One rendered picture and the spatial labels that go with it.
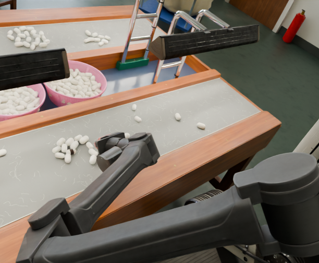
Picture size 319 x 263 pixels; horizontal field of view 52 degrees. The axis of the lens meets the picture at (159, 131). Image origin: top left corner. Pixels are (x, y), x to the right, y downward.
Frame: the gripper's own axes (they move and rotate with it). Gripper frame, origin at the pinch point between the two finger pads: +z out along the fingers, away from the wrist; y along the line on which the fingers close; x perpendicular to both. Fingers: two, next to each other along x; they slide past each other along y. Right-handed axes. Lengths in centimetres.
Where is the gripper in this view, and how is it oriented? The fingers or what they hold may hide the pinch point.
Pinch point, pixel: (96, 144)
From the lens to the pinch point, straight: 107.5
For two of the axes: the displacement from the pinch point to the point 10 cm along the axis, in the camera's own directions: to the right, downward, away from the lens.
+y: -7.0, 2.7, -6.5
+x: 1.7, 9.6, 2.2
